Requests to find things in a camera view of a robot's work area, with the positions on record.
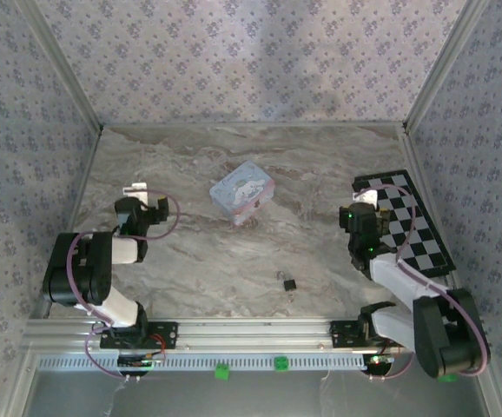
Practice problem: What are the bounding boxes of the small black clip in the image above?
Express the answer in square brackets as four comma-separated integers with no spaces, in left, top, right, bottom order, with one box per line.
[275,270,298,294]

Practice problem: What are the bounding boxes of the black and white chessboard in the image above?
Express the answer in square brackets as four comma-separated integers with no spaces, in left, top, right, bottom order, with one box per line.
[351,169,458,275]

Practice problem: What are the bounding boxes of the pastel cartoon tin box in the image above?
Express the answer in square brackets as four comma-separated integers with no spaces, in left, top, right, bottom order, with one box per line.
[208,159,277,228]

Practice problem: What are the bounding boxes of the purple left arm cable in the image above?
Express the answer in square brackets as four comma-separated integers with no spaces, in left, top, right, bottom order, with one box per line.
[67,189,183,385]

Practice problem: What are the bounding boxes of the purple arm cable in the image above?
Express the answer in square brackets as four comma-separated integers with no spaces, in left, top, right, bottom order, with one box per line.
[354,183,492,383]
[67,189,183,385]

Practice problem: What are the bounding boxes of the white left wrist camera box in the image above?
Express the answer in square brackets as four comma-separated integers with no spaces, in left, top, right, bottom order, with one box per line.
[121,182,149,204]

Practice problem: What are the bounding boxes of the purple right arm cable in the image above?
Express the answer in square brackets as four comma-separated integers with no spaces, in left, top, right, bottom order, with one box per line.
[354,183,492,383]

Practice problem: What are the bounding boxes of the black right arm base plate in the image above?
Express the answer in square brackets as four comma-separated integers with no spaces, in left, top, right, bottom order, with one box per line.
[329,318,386,349]

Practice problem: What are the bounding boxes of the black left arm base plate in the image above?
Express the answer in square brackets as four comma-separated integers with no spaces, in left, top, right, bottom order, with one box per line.
[99,321,180,351]

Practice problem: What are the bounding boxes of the circuit board with red wires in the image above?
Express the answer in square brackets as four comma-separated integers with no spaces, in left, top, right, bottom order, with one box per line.
[362,352,399,375]
[117,352,168,374]

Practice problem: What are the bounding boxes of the aluminium mounting rail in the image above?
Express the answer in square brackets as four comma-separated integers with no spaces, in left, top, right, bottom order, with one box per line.
[19,315,434,354]

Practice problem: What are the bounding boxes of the aluminium corner frame post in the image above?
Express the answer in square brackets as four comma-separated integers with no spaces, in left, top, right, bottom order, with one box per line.
[401,0,492,134]
[15,0,105,134]

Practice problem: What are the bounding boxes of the grey slotted cable duct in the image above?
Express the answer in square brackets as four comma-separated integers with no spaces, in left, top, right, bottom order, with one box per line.
[36,352,370,371]

